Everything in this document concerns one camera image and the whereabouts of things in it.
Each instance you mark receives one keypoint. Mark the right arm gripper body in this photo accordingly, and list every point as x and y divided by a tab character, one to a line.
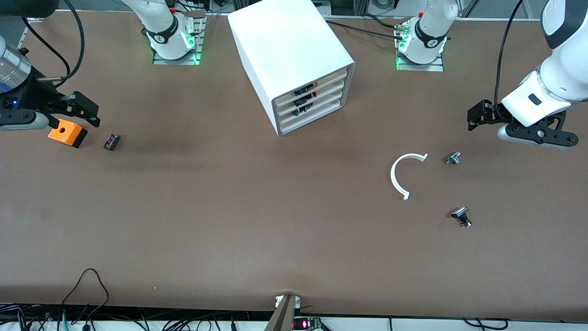
37	95

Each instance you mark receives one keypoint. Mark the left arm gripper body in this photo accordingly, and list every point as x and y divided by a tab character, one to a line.
495	113

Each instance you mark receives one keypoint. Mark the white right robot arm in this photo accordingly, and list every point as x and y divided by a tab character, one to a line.
161	23

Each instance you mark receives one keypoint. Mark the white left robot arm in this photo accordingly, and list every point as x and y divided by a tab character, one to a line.
565	69

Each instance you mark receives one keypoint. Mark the red cap push button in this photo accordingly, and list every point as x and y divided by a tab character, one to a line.
305	98

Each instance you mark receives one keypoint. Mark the green cap push button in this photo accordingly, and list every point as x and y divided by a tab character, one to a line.
303	109

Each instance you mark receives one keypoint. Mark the small black terminal block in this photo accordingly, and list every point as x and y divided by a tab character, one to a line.
111	142

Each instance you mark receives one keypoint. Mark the metal T-shaped fitting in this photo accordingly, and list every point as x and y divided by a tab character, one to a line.
460	213

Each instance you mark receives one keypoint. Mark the red LED circuit board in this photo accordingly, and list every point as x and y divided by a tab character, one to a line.
305	324

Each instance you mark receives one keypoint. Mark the orange button enclosure box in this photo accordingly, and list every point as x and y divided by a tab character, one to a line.
64	133

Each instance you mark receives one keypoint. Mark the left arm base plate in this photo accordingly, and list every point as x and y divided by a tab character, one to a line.
420	67

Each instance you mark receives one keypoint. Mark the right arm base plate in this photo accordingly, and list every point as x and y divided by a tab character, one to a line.
177	61

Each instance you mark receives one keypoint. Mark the brown camera stand post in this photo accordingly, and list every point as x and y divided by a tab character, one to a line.
282	317

